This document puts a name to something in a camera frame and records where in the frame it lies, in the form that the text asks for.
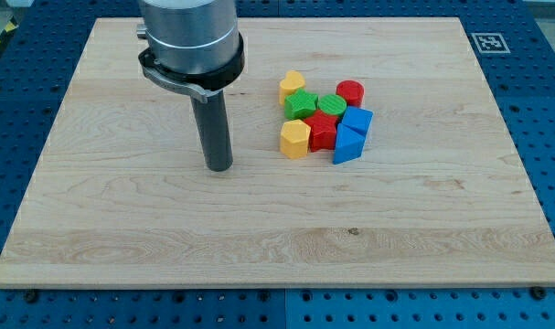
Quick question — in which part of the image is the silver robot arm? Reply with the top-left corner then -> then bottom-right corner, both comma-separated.
137,0 -> 244,103

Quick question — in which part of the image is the yellow heart block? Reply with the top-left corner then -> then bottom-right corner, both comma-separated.
279,70 -> 305,105

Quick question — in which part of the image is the black bolt front right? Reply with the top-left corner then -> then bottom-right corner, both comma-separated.
529,286 -> 548,301

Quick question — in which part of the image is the red star block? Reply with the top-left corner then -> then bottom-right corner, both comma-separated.
304,110 -> 338,152

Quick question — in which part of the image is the black bolt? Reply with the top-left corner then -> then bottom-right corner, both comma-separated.
529,286 -> 548,301
23,290 -> 39,303

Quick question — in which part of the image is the red cylinder block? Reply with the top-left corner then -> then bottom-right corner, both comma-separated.
336,80 -> 365,108

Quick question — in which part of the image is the white fiducial marker tag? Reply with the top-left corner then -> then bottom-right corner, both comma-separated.
471,32 -> 510,54

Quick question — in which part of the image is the dark grey cylindrical pointer rod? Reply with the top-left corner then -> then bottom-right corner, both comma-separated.
191,90 -> 233,172

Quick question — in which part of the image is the green star block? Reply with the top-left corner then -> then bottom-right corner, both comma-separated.
284,89 -> 318,120

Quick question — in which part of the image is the blue triangle block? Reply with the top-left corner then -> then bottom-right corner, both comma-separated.
333,123 -> 366,165

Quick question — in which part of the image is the light wooden board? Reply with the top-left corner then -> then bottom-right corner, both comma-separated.
0,17 -> 555,290

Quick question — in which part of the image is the yellow hexagon block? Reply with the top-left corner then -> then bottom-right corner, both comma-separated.
280,120 -> 311,159

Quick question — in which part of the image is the green cylinder block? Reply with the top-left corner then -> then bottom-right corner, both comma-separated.
317,94 -> 347,117

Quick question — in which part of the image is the blue cube block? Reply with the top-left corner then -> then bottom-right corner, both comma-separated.
341,106 -> 374,136

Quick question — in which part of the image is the black bolt front left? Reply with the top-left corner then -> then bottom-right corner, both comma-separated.
23,290 -> 39,303

